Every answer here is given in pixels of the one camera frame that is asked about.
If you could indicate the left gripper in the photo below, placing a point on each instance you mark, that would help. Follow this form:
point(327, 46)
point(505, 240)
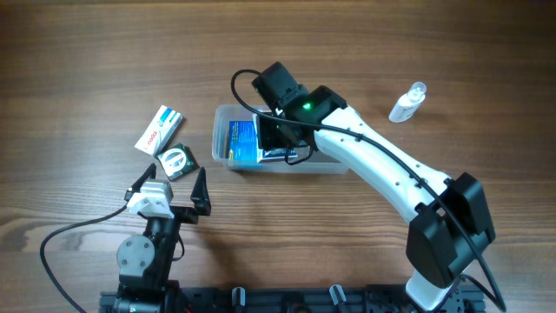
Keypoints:
point(183, 213)

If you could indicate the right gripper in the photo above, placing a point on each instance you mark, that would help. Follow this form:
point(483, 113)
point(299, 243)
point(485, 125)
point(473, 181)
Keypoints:
point(269, 131)

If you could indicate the green Zam-Buk box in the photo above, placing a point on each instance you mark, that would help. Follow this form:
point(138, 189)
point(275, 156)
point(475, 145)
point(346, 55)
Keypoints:
point(177, 161)

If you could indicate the white Hansaplast box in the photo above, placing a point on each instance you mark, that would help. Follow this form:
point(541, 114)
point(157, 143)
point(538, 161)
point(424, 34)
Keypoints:
point(278, 153)

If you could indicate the white Panadol box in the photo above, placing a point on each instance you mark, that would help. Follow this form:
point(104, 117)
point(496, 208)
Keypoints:
point(160, 130)

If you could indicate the blue medicine box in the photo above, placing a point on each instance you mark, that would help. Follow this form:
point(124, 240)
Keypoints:
point(242, 143)

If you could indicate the white spray bottle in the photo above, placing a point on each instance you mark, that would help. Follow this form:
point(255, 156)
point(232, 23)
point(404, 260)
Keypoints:
point(408, 103)

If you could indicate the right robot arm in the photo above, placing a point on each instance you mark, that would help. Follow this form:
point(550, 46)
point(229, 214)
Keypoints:
point(449, 223)

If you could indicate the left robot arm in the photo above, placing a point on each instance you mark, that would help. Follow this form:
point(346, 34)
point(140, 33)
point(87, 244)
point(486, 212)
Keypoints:
point(145, 260)

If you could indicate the clear plastic container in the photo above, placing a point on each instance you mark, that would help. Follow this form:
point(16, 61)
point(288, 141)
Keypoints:
point(318, 163)

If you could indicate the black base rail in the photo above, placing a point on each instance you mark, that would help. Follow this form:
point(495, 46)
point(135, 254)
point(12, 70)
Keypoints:
point(372, 298)

